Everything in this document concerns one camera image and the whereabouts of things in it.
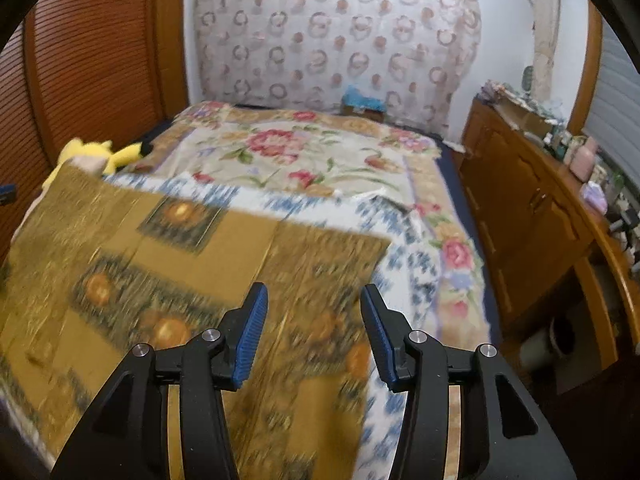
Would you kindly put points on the box with blue cloth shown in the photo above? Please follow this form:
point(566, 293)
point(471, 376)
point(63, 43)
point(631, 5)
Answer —
point(362, 107)

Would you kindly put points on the brown patterned shirt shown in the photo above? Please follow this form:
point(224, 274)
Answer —
point(125, 280)

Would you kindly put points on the grey window blind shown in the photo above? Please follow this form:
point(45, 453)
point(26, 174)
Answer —
point(620, 100)

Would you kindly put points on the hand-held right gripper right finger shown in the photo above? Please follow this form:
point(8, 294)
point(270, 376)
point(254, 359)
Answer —
point(380, 340)

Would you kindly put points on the pink bottle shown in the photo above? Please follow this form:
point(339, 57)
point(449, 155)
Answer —
point(584, 160)

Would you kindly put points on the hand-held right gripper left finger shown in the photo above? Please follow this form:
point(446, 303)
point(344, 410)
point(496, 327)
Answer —
point(252, 340)

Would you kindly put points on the floral blanket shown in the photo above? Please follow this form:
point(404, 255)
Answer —
point(310, 155)

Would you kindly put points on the blue white patterned bedsheet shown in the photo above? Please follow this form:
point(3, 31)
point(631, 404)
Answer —
point(400, 280)

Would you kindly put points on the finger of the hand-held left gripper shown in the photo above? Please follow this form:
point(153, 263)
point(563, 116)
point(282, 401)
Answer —
point(6, 195)

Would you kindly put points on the yellow plush toy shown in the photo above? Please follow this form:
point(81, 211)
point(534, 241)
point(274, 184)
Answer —
point(85, 152)

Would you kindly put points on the small grey fan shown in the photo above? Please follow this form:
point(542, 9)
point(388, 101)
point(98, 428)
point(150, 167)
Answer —
point(528, 77)

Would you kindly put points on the purple pouch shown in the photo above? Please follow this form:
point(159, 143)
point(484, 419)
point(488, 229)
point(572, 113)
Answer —
point(595, 195)

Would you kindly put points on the circle patterned sheer curtain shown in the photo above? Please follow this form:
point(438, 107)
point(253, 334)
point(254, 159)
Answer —
point(325, 35)

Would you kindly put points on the lace window curtain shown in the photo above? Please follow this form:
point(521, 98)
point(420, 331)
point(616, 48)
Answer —
point(545, 50)

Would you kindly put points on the wooden louvered wardrobe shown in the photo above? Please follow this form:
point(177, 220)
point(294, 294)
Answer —
point(90, 60)

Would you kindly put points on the wooden cabinet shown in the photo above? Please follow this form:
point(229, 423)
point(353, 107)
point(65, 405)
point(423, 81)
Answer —
point(525, 210)

